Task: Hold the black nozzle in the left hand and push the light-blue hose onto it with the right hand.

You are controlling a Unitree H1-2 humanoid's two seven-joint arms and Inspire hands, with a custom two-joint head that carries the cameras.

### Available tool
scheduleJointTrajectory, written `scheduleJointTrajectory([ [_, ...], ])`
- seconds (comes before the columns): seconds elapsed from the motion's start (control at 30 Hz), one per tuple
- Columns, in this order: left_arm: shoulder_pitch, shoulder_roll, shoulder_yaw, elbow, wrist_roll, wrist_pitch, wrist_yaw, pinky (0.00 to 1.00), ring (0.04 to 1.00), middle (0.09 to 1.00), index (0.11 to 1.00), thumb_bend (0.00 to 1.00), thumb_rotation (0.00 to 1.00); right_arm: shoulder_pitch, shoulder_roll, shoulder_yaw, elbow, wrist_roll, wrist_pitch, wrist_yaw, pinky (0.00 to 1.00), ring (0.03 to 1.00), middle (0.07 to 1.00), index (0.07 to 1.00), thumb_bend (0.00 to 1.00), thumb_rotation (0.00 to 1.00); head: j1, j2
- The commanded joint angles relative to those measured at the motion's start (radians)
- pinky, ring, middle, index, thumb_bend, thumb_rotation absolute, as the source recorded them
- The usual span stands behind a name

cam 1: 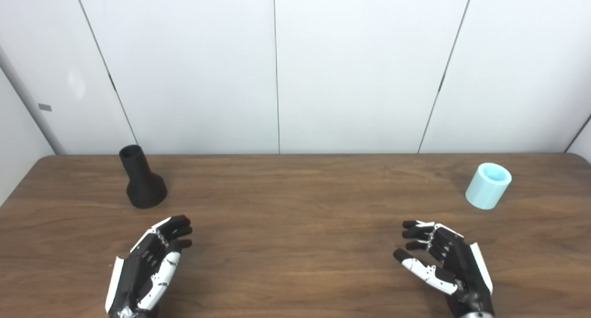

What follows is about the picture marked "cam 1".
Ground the black funnel-shaped nozzle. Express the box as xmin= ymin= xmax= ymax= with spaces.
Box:
xmin=119 ymin=145 xmax=168 ymax=209

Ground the light-blue hose piece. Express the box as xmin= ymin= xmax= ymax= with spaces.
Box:
xmin=465 ymin=162 xmax=513 ymax=210

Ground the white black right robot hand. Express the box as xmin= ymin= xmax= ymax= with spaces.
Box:
xmin=393 ymin=220 xmax=495 ymax=318

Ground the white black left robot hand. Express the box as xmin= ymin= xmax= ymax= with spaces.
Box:
xmin=105 ymin=215 xmax=193 ymax=318

